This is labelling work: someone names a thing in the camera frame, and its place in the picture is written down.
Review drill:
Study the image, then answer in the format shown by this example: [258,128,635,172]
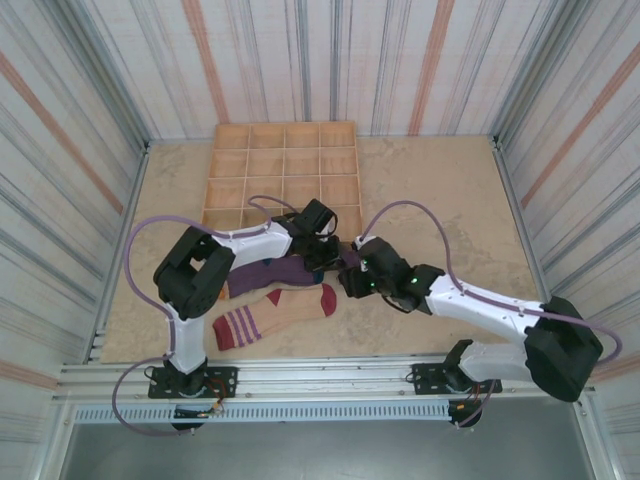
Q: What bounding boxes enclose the beige sock red toe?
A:
[212,282,339,351]

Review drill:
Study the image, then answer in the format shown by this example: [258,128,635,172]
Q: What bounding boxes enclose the purple sock teal toe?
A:
[219,254,327,301]

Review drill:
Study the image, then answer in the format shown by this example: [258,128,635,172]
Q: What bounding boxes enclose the wooden compartment tray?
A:
[199,122,366,247]

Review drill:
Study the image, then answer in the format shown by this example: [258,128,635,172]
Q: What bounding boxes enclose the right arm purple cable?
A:
[359,199,624,429]

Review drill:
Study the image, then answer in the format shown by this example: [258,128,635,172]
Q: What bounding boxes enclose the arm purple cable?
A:
[112,194,301,441]
[359,199,624,429]

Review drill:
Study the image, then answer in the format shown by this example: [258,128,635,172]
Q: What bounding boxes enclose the aluminium mounting rail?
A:
[49,355,599,402]

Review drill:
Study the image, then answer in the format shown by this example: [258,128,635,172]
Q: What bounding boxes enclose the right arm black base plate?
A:
[410,363,503,396]

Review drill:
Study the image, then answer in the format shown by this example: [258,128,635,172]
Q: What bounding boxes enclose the slotted white cable duct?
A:
[72,402,454,425]

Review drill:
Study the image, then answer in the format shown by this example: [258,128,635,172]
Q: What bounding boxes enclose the red black base wires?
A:
[205,377,230,417]
[449,382,490,416]

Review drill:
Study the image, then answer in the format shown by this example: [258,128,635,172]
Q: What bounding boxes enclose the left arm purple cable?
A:
[112,194,301,441]

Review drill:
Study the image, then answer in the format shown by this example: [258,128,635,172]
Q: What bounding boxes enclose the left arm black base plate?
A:
[147,366,239,400]

